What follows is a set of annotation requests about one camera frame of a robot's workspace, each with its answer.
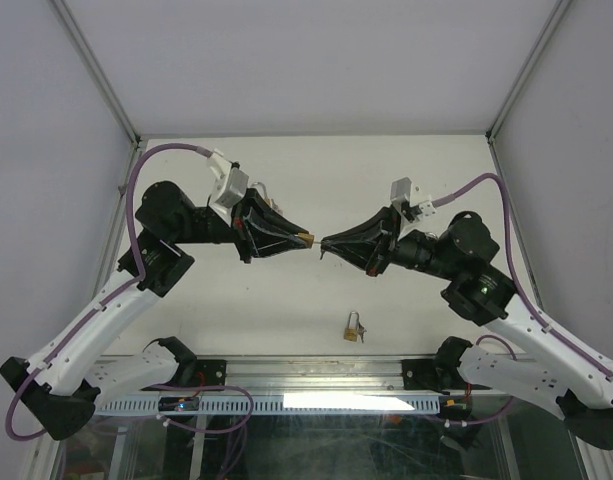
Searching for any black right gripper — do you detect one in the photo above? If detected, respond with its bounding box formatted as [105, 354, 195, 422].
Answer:
[318, 205, 458, 282]

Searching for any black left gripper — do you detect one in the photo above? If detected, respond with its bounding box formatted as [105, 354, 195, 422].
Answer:
[173, 189, 311, 265]

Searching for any small brass padlock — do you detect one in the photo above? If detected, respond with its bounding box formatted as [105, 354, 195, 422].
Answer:
[298, 232, 315, 248]

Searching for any medium brass padlock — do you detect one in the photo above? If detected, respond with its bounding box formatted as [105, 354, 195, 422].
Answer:
[251, 181, 272, 206]

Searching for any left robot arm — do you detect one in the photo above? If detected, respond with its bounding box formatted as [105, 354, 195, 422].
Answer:
[0, 181, 314, 440]

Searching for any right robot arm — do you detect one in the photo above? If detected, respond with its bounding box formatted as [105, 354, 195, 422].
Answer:
[321, 207, 613, 450]

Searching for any brass padlock with keys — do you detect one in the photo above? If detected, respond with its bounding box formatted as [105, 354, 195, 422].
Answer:
[343, 311, 360, 342]

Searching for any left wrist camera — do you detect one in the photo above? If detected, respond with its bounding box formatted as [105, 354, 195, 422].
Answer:
[206, 149, 249, 226]

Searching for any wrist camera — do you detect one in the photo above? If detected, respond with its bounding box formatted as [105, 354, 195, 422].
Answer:
[390, 177, 436, 224]
[206, 149, 249, 226]

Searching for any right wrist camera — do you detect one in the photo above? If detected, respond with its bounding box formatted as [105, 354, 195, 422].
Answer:
[390, 177, 436, 224]

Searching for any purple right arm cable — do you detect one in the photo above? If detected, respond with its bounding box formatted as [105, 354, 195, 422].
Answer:
[430, 173, 613, 429]

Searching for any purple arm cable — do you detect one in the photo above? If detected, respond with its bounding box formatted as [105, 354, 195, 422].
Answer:
[430, 173, 613, 429]
[4, 142, 255, 441]

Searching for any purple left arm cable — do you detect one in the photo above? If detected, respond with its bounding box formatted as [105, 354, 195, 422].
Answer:
[4, 142, 255, 441]

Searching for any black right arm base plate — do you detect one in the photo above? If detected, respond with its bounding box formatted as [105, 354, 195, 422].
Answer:
[401, 358, 467, 395]

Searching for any aluminium front rail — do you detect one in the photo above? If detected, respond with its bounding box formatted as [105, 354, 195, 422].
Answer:
[93, 353, 532, 396]

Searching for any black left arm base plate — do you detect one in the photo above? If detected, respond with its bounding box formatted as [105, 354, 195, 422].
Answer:
[138, 357, 229, 392]

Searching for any grey slotted cable duct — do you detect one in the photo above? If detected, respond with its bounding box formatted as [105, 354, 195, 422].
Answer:
[97, 392, 440, 417]

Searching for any left aluminium frame post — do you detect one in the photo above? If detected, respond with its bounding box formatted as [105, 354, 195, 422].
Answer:
[47, 0, 141, 146]

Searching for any aluminium frame post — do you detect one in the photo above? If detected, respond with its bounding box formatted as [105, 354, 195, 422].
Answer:
[47, 0, 141, 146]
[485, 0, 576, 143]

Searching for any right aluminium frame post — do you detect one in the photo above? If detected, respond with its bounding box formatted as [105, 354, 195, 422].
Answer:
[485, 0, 576, 143]

